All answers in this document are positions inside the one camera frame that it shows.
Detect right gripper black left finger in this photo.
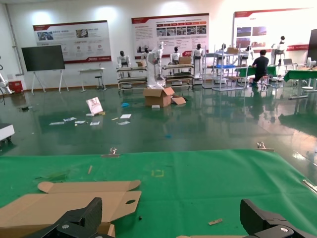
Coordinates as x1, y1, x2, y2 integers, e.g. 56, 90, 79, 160
23, 197, 103, 238

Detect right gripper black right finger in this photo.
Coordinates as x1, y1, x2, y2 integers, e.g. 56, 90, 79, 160
239, 199, 317, 238

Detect cardboard box with round hole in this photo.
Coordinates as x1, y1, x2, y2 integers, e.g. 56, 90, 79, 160
0, 180, 142, 238

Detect large open floor cardboard box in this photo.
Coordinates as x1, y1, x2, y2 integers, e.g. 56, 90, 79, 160
142, 86, 187, 108

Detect red storage box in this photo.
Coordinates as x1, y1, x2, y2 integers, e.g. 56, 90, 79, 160
7, 79, 25, 94

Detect green table cloth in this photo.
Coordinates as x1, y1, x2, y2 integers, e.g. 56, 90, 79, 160
0, 148, 317, 238

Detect white wheeled cart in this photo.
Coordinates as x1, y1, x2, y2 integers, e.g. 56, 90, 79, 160
0, 122, 15, 144

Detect black stool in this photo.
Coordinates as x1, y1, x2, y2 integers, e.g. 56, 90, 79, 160
94, 75, 108, 91

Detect small white table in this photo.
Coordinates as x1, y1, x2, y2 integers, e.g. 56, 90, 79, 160
77, 67, 106, 93

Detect green covered table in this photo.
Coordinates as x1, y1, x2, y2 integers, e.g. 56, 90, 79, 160
234, 64, 278, 87
283, 69, 317, 100

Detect person in black clothes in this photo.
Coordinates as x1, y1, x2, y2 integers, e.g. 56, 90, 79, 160
249, 49, 270, 88

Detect grey metal shelf rack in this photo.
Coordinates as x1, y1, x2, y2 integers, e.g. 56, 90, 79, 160
201, 45, 246, 92

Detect white wrapped humanoid robot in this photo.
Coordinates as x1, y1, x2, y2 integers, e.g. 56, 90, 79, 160
145, 41, 166, 90

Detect black screen on white stand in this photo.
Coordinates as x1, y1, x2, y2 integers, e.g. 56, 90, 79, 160
21, 45, 70, 94

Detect dark monitor screen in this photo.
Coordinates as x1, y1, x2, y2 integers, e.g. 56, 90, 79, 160
307, 29, 317, 59

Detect metal frame workbench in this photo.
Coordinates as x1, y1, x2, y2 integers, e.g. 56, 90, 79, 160
116, 65, 149, 95
161, 62, 196, 90

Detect red white wall info board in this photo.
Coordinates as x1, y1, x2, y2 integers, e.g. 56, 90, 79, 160
131, 12, 210, 59
232, 7, 317, 52
32, 20, 112, 64

